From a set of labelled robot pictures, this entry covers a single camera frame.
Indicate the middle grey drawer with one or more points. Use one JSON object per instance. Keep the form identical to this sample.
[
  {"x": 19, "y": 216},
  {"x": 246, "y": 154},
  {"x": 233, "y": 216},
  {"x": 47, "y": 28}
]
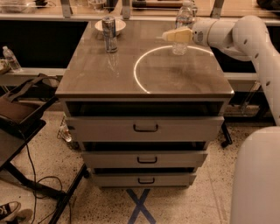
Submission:
[{"x": 144, "y": 159}]

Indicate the top grey drawer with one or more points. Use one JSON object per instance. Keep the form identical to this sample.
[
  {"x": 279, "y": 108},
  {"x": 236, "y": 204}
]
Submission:
[{"x": 144, "y": 129}]

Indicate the bottom grey drawer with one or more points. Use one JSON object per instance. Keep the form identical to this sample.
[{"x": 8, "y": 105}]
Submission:
[{"x": 144, "y": 179}]

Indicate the grey drawer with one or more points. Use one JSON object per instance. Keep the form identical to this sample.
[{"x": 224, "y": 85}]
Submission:
[
  {"x": 144, "y": 179},
  {"x": 144, "y": 129},
  {"x": 144, "y": 159}
]

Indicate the white ceramic bowl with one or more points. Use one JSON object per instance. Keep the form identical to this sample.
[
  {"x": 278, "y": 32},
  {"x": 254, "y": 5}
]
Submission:
[{"x": 119, "y": 26}]

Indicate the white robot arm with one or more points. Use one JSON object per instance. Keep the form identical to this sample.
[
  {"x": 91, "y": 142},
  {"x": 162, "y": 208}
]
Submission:
[{"x": 256, "y": 187}]

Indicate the black and white sneaker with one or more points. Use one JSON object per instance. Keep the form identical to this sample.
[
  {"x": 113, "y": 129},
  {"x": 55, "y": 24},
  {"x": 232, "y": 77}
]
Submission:
[{"x": 9, "y": 211}]

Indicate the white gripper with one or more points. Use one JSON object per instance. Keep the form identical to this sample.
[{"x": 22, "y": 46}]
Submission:
[{"x": 199, "y": 32}]

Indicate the grey drawer cabinet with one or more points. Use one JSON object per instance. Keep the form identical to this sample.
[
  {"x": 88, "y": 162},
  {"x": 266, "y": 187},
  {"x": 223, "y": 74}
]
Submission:
[{"x": 143, "y": 78}]

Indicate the brown bag with strap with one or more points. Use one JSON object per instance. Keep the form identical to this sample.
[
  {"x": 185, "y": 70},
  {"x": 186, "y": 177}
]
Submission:
[{"x": 17, "y": 116}]

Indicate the small water bottle on shelf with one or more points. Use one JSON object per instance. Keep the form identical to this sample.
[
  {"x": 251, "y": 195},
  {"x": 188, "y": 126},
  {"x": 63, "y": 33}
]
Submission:
[{"x": 12, "y": 60}]

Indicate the clear plastic water bottle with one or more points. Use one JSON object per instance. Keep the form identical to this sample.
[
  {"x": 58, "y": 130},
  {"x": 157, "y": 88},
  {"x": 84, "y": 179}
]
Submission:
[{"x": 183, "y": 18}]

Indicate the black side table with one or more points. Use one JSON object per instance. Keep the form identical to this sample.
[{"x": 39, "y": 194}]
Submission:
[{"x": 23, "y": 164}]

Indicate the silver drink can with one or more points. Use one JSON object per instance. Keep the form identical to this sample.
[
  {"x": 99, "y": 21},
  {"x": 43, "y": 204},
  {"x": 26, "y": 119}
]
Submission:
[{"x": 109, "y": 33}]

